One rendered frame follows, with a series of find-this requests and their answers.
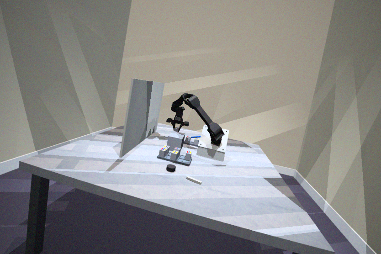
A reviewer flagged dark grey short cylinder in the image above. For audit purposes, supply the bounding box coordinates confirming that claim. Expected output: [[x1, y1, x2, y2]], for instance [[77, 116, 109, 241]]
[[166, 164, 176, 172]]

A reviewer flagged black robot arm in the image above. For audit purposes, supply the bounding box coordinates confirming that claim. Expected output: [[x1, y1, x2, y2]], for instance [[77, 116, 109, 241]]
[[171, 93, 225, 146]]

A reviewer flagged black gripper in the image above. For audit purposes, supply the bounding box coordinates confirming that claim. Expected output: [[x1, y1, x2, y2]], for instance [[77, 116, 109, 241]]
[[166, 114, 189, 132]]

